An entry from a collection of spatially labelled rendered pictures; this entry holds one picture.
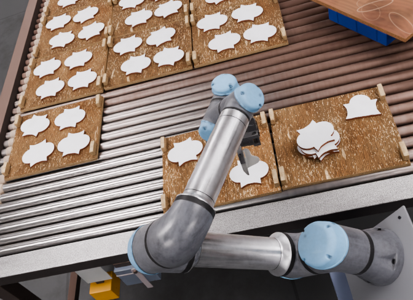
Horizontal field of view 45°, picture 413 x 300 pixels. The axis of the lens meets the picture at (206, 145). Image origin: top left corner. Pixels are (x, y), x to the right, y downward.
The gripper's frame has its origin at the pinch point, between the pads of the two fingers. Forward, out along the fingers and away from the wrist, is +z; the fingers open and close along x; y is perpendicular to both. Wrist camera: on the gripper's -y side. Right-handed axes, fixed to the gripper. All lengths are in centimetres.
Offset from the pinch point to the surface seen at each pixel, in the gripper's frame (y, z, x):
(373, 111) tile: 45.8, 7.9, 13.2
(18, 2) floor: -211, 103, 338
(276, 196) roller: 7.5, 11.1, -10.2
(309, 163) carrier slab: 20.5, 9.1, -1.4
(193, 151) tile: -19.1, 7.9, 14.5
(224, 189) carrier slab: -9.3, 9.1, -4.4
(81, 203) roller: -65, 12, 5
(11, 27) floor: -210, 103, 297
